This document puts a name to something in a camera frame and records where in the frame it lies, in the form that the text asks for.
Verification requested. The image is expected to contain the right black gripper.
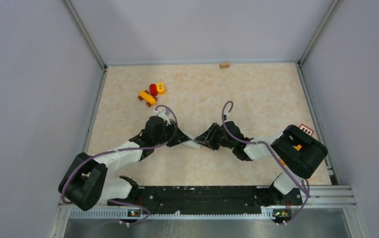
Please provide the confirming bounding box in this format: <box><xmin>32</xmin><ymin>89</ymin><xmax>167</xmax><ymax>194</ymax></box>
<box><xmin>195</xmin><ymin>123</ymin><xmax>235</xmax><ymax>150</ymax></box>

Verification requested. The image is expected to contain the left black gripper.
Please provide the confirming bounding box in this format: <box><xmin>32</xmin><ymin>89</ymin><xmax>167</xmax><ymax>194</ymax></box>
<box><xmin>153</xmin><ymin>120</ymin><xmax>190</xmax><ymax>147</ymax></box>

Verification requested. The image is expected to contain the white remote control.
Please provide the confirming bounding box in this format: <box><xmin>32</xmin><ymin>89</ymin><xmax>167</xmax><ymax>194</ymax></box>
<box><xmin>172</xmin><ymin>139</ymin><xmax>201</xmax><ymax>150</ymax></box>

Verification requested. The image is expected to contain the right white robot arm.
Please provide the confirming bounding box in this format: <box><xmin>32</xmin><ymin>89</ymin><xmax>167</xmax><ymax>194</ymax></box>
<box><xmin>195</xmin><ymin>121</ymin><xmax>328</xmax><ymax>204</ymax></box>

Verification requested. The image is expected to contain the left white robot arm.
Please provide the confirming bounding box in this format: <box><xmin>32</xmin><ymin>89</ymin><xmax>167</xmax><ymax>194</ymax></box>
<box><xmin>58</xmin><ymin>116</ymin><xmax>200</xmax><ymax>211</ymax></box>

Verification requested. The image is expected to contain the yellow round toy brick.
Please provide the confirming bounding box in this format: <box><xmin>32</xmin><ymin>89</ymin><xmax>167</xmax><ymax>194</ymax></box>
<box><xmin>156</xmin><ymin>82</ymin><xmax>166</xmax><ymax>95</ymax></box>

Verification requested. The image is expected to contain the red toy cylinder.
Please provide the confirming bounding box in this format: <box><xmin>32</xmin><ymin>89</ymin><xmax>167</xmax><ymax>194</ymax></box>
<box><xmin>149</xmin><ymin>84</ymin><xmax>158</xmax><ymax>97</ymax></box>

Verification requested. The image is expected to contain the yellow toy car brick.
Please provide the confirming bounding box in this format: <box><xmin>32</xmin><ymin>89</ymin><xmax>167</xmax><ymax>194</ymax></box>
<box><xmin>138</xmin><ymin>90</ymin><xmax>157</xmax><ymax>107</ymax></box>

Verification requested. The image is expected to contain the small wooden block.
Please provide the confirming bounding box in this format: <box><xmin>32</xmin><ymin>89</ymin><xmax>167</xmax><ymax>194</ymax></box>
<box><xmin>219</xmin><ymin>62</ymin><xmax>230</xmax><ymax>69</ymax></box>

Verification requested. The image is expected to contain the yellow toy piece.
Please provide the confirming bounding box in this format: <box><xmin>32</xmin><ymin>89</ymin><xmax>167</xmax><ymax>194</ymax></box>
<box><xmin>280</xmin><ymin>144</ymin><xmax>302</xmax><ymax>166</ymax></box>

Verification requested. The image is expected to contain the red white toy panel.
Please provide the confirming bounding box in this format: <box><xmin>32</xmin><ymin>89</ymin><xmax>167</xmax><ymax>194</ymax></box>
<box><xmin>299</xmin><ymin>124</ymin><xmax>315</xmax><ymax>136</ymax></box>

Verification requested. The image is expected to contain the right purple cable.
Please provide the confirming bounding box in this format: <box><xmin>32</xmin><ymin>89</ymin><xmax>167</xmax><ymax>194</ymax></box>
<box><xmin>221</xmin><ymin>101</ymin><xmax>311</xmax><ymax>199</ymax></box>

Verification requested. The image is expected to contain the purple cable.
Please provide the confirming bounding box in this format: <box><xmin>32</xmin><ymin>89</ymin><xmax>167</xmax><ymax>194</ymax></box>
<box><xmin>59</xmin><ymin>104</ymin><xmax>178</xmax><ymax>206</ymax></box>
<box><xmin>221</xmin><ymin>101</ymin><xmax>311</xmax><ymax>199</ymax></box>

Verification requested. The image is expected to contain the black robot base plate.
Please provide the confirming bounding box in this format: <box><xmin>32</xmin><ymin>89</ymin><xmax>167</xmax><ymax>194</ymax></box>
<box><xmin>107</xmin><ymin>186</ymin><xmax>303</xmax><ymax>215</ymax></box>

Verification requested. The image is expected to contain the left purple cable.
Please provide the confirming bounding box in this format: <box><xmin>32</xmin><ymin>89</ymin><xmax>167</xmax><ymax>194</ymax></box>
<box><xmin>59</xmin><ymin>104</ymin><xmax>178</xmax><ymax>206</ymax></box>

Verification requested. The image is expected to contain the grey slotted cable duct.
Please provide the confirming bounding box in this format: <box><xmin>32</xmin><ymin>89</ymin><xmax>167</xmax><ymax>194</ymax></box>
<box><xmin>69</xmin><ymin>208</ymin><xmax>275</xmax><ymax>220</ymax></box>

